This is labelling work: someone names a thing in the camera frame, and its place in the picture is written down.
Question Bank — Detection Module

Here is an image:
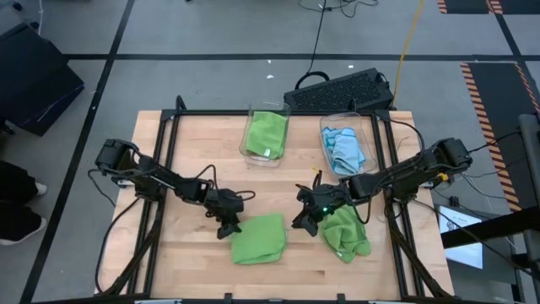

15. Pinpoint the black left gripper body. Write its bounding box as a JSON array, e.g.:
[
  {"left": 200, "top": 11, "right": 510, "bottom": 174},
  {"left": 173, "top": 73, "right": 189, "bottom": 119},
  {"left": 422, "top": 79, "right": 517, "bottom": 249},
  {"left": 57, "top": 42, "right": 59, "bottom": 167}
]
[{"left": 204, "top": 187, "right": 246, "bottom": 221}]

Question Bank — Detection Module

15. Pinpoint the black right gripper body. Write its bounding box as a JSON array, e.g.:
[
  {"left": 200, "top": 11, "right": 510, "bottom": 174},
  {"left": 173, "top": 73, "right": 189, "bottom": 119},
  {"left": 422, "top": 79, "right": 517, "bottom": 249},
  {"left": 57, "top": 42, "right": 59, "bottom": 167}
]
[{"left": 295, "top": 184, "right": 352, "bottom": 221}]

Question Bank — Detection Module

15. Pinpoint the green microfiber towel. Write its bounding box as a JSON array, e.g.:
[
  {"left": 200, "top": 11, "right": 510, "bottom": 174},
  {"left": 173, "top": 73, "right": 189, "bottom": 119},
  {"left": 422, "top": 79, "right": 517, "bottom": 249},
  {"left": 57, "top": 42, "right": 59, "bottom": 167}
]
[
  {"left": 321, "top": 205, "right": 373, "bottom": 264},
  {"left": 245, "top": 111, "right": 289, "bottom": 160},
  {"left": 229, "top": 213, "right": 289, "bottom": 266}
]

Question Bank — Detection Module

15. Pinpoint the clear plastic bin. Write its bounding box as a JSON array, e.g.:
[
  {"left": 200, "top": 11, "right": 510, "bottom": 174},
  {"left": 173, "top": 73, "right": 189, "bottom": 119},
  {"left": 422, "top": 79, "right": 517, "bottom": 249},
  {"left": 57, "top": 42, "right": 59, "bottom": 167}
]
[
  {"left": 319, "top": 111, "right": 379, "bottom": 178},
  {"left": 239, "top": 100, "right": 293, "bottom": 169}
]

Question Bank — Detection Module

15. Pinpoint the monitor with white screen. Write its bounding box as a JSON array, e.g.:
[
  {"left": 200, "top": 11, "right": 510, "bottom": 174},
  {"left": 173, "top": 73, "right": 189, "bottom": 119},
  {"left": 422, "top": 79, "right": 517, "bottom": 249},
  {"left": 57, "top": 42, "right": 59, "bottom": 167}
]
[{"left": 438, "top": 204, "right": 484, "bottom": 270}]

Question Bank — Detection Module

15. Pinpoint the black diagonal bar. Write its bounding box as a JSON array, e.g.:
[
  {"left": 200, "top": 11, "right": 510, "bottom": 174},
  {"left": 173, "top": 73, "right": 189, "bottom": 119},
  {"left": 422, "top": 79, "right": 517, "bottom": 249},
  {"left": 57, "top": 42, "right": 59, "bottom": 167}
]
[{"left": 440, "top": 205, "right": 540, "bottom": 250}]

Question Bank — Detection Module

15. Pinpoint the black mat with orange stripes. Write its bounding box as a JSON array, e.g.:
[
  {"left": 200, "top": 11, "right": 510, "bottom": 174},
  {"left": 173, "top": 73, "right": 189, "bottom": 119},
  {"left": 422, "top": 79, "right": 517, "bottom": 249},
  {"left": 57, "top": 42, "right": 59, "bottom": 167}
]
[
  {"left": 436, "top": 0, "right": 540, "bottom": 16},
  {"left": 459, "top": 61, "right": 540, "bottom": 213}
]

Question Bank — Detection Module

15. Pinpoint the person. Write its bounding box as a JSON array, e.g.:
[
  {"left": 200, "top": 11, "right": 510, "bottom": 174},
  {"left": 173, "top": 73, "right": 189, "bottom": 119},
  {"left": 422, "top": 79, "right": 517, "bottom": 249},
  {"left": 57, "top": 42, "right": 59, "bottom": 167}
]
[{"left": 0, "top": 160, "right": 48, "bottom": 247}]

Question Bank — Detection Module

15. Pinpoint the large black case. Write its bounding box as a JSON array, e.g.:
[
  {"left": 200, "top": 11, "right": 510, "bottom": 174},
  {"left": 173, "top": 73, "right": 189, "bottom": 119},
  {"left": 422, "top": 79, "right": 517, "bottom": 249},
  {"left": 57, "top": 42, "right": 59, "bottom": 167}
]
[{"left": 0, "top": 23, "right": 85, "bottom": 137}]

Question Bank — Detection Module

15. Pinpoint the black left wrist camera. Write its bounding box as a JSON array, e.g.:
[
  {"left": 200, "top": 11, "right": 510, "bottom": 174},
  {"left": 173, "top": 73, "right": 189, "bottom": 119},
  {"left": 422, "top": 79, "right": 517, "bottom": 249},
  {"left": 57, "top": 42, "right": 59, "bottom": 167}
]
[{"left": 219, "top": 189, "right": 246, "bottom": 213}]

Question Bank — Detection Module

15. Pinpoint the black left wrist camera cable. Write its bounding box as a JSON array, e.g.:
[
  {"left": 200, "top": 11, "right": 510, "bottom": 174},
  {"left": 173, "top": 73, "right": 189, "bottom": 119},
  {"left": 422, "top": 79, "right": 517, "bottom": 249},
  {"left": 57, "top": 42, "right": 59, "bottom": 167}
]
[{"left": 181, "top": 163, "right": 257, "bottom": 203}]

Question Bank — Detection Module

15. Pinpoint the black metal table frame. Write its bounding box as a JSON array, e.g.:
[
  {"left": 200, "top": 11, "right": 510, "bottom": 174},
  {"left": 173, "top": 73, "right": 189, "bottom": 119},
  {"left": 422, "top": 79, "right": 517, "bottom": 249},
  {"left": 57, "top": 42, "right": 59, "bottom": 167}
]
[{"left": 94, "top": 95, "right": 456, "bottom": 304}]

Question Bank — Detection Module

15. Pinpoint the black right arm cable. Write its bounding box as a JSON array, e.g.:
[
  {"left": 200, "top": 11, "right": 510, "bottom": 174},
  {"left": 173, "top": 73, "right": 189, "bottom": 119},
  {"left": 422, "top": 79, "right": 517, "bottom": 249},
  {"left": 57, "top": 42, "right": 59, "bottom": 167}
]
[{"left": 387, "top": 116, "right": 426, "bottom": 164}]

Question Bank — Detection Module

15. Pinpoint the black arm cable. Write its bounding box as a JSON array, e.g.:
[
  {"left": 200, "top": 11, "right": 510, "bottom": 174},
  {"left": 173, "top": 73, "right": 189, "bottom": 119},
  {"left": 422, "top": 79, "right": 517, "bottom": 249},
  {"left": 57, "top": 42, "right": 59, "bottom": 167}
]
[
  {"left": 387, "top": 116, "right": 426, "bottom": 164},
  {"left": 94, "top": 196, "right": 143, "bottom": 296}
]

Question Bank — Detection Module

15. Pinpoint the black floor cable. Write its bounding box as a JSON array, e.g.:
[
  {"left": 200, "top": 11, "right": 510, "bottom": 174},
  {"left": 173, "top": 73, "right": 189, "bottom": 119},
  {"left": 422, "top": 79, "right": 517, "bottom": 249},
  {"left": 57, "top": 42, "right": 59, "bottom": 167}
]
[{"left": 294, "top": 0, "right": 380, "bottom": 90}]

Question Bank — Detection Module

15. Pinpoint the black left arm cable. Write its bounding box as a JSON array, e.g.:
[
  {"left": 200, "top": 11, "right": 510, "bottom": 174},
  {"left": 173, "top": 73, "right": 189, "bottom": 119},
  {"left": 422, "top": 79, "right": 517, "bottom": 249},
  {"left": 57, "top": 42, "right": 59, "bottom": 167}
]
[{"left": 94, "top": 196, "right": 143, "bottom": 296}]

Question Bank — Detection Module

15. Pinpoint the yellow cable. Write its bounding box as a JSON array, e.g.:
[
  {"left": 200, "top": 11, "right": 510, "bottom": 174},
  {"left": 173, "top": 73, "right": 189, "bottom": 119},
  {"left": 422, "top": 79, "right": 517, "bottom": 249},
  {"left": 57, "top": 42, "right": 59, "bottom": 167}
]
[{"left": 391, "top": 0, "right": 425, "bottom": 107}]

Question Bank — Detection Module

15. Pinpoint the grey post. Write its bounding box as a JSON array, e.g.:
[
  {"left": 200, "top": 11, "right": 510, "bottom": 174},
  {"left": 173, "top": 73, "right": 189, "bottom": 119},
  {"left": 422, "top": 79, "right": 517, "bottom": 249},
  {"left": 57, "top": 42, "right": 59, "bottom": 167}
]
[{"left": 517, "top": 112, "right": 540, "bottom": 275}]

